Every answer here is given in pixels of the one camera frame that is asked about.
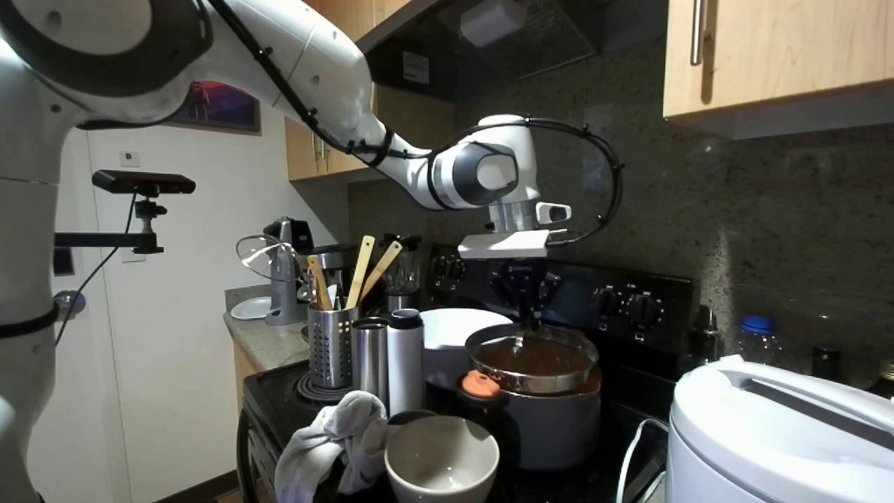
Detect white cloth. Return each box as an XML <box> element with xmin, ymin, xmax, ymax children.
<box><xmin>272</xmin><ymin>387</ymin><xmax>391</xmax><ymax>503</ymax></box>

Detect small grey bowl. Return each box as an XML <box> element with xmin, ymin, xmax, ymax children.
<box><xmin>383</xmin><ymin>412</ymin><xmax>503</xmax><ymax>503</ymax></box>

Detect black kitchen stove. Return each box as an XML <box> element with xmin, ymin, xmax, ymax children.
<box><xmin>234</xmin><ymin>243</ymin><xmax>701</xmax><ymax>503</ymax></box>

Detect perforated steel utensil holder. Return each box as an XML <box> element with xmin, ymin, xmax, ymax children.
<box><xmin>306</xmin><ymin>305</ymin><xmax>360</xmax><ymax>391</ymax></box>

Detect dark range hood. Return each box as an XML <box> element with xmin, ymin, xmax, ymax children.
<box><xmin>359</xmin><ymin>0</ymin><xmax>654</xmax><ymax>92</ymax></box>

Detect large white bowl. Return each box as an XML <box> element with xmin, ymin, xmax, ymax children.
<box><xmin>416</xmin><ymin>305</ymin><xmax>518</xmax><ymax>384</ymax></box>

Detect framed orange wall picture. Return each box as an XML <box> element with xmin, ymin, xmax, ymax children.
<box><xmin>170</xmin><ymin>81</ymin><xmax>262</xmax><ymax>136</ymax></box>

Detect dark glass bottle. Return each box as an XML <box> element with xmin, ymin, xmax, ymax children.
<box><xmin>694</xmin><ymin>301</ymin><xmax>726</xmax><ymax>365</ymax></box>

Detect white power cable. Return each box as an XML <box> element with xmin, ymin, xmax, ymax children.
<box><xmin>613</xmin><ymin>412</ymin><xmax>674</xmax><ymax>503</ymax></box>

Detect black ribbed coaster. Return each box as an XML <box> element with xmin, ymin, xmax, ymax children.
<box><xmin>293</xmin><ymin>368</ymin><xmax>360</xmax><ymax>405</ymax></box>

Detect dark pot orange handles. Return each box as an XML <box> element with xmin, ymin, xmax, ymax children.
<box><xmin>459</xmin><ymin>365</ymin><xmax>606</xmax><ymax>473</ymax></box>

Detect clear bottle blue cap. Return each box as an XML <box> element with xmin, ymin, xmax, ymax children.
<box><xmin>739</xmin><ymin>312</ymin><xmax>785</xmax><ymax>365</ymax></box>

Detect wooden upper cabinets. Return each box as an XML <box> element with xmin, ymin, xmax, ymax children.
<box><xmin>660</xmin><ymin>0</ymin><xmax>894</xmax><ymax>143</ymax></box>

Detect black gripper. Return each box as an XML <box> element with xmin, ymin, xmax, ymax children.
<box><xmin>489</xmin><ymin>256</ymin><xmax>560</xmax><ymax>331</ymax></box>

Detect narrow wooden upper cabinet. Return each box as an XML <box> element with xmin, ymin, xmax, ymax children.
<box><xmin>283</xmin><ymin>0</ymin><xmax>415</xmax><ymax>183</ymax></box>

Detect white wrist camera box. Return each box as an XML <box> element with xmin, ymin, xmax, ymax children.
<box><xmin>457</xmin><ymin>227</ymin><xmax>553</xmax><ymax>262</ymax></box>

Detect steel tumbler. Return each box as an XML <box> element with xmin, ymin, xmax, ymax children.
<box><xmin>350</xmin><ymin>315</ymin><xmax>391</xmax><ymax>401</ymax></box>

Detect long wooden spatula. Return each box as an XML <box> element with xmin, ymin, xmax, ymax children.
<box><xmin>343</xmin><ymin>232</ymin><xmax>380</xmax><ymax>312</ymax></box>
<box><xmin>359</xmin><ymin>236</ymin><xmax>408</xmax><ymax>306</ymax></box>

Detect steel canister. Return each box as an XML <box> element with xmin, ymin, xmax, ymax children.
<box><xmin>385</xmin><ymin>305</ymin><xmax>427</xmax><ymax>417</ymax></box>

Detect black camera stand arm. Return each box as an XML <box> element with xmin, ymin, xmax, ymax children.
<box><xmin>53</xmin><ymin>192</ymin><xmax>170</xmax><ymax>256</ymax></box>

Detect black stereo camera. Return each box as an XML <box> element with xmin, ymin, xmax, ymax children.
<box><xmin>91</xmin><ymin>167</ymin><xmax>200</xmax><ymax>199</ymax></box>

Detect short wooden spatula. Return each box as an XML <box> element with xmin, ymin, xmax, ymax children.
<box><xmin>306</xmin><ymin>253</ymin><xmax>334</xmax><ymax>312</ymax></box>

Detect black and clear countertop appliance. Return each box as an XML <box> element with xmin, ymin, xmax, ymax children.
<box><xmin>226</xmin><ymin>215</ymin><xmax>317</xmax><ymax>327</ymax></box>

